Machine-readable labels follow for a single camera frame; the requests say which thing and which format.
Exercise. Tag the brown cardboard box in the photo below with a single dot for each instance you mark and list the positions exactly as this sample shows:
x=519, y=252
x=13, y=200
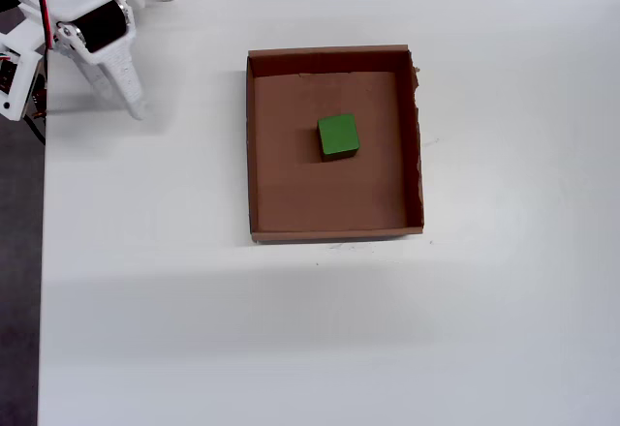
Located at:
x=290, y=193

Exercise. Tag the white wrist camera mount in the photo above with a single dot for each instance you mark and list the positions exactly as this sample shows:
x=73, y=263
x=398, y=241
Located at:
x=14, y=82

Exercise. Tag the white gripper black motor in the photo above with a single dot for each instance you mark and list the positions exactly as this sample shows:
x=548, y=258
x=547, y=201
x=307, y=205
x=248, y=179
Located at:
x=103, y=27

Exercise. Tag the green cube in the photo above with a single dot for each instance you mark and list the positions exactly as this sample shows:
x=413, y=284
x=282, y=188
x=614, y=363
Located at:
x=337, y=133

